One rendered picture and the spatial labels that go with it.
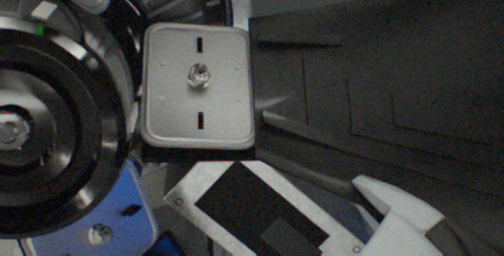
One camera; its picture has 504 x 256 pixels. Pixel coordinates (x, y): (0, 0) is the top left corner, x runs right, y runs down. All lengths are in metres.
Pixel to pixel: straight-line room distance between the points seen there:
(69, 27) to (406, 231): 0.20
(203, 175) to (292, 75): 0.14
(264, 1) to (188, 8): 0.97
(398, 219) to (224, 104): 0.12
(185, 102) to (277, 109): 0.05
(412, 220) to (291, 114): 0.09
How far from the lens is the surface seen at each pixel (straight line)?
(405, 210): 0.43
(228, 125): 0.47
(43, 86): 0.43
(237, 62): 0.50
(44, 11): 0.44
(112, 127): 0.43
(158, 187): 0.75
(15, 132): 0.44
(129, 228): 0.54
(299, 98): 0.48
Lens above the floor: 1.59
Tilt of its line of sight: 58 degrees down
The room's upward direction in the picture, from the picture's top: 4 degrees clockwise
